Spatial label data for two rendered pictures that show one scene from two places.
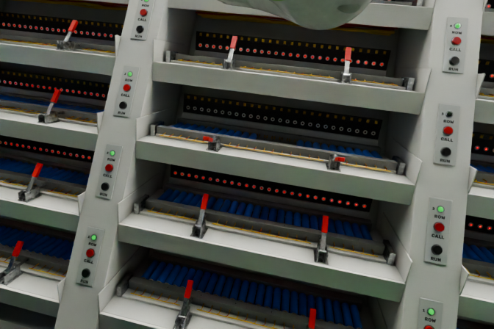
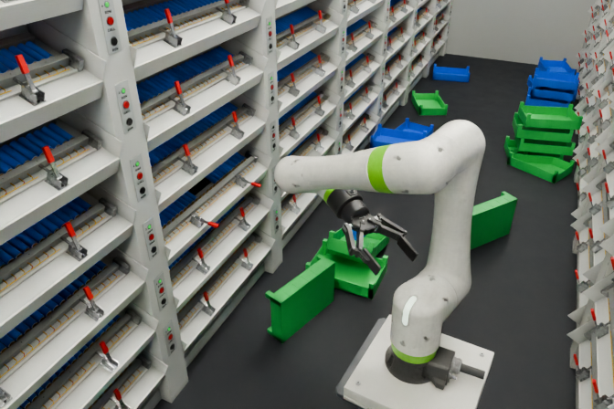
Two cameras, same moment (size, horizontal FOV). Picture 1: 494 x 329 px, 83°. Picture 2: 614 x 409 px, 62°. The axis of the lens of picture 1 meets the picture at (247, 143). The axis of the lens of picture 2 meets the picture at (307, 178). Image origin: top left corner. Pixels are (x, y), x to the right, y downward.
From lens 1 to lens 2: 1.59 m
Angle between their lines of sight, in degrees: 79
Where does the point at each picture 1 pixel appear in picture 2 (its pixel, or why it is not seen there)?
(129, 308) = (186, 335)
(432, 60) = (266, 102)
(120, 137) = (159, 267)
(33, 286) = (140, 392)
